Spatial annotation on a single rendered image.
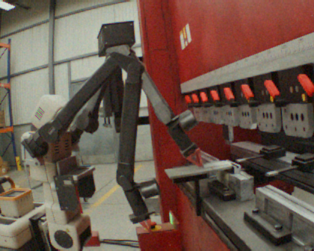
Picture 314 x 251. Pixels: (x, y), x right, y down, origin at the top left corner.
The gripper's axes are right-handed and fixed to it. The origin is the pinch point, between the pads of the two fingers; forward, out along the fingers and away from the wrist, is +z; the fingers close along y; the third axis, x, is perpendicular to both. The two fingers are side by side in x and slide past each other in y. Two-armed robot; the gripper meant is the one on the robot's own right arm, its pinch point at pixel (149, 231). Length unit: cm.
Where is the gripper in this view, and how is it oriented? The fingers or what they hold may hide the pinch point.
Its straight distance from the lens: 134.2
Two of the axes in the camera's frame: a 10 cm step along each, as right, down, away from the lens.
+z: 3.5, 9.3, 0.8
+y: 9.3, -3.6, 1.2
